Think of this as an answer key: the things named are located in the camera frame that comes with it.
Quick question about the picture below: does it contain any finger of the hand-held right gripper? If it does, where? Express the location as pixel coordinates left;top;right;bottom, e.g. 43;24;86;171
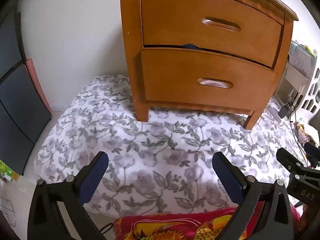
276;148;304;173
304;142;320;168

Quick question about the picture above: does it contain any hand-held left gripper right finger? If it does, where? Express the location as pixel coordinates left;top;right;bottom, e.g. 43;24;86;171
212;151;294;240

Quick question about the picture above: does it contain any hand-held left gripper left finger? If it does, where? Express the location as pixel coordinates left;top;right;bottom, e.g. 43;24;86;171
27;151;109;240

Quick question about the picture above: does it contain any wooden drawer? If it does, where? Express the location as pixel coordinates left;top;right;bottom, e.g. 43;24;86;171
140;49;277;110
140;0;285;68

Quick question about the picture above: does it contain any colourful small items pile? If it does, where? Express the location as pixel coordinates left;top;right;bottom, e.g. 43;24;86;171
295;122;311;143

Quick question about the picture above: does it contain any black charger adapter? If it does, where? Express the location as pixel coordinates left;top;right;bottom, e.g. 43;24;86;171
278;102;294;119

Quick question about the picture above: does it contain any white lattice shelf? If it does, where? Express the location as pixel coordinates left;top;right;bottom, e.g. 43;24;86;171
275;40;320;113

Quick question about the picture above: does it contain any grey floral blanket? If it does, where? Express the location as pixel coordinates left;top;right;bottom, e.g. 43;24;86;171
35;74;310;217

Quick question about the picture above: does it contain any red printed blanket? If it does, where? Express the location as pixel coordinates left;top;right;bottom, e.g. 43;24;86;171
113;206;300;240

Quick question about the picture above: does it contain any green packet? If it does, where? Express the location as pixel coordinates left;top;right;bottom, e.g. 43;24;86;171
0;160;19;183

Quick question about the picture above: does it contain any grey box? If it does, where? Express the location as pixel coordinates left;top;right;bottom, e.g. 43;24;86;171
289;48;312;73

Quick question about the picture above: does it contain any dark cabinet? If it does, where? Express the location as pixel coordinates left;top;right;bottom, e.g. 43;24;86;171
0;10;52;175

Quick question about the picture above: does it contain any pink board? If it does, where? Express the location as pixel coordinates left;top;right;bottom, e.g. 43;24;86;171
25;58;52;114

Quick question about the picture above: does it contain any wooden nightstand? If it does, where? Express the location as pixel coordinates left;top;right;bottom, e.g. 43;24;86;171
119;0;299;130

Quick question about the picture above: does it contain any black charger cable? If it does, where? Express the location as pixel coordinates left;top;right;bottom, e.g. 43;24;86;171
287;102;308;162

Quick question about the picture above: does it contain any thin wire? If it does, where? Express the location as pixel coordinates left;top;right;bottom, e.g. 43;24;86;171
0;197;16;227

